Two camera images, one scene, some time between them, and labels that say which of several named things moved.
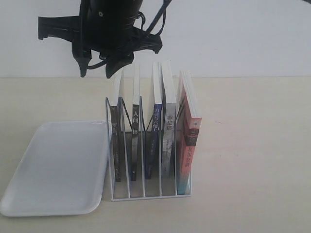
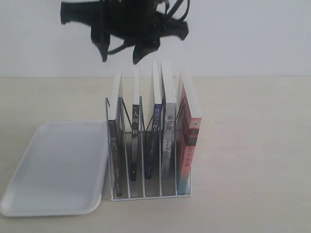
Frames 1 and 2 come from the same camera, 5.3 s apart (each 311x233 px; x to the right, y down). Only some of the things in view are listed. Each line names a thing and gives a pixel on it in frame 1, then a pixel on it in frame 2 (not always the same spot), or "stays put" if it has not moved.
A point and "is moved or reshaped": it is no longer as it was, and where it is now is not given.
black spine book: x=135 y=122 stays put
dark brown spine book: x=116 y=126 is moved or reshaped
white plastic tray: x=63 y=172 stays put
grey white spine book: x=169 y=109 stays put
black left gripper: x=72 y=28 to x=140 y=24
